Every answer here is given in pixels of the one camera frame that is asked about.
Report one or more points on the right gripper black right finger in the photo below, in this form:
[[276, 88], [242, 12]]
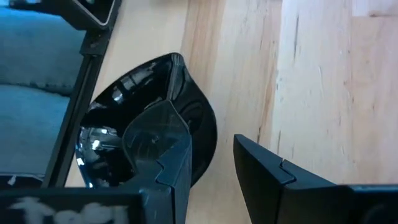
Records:
[[280, 199]]

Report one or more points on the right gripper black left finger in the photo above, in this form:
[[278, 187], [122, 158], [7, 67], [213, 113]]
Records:
[[161, 174]]

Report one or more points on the black leaf-shaped plate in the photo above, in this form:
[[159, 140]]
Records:
[[130, 93]]

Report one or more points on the black metal rig frame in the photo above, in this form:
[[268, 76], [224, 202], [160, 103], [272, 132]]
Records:
[[77, 109]]

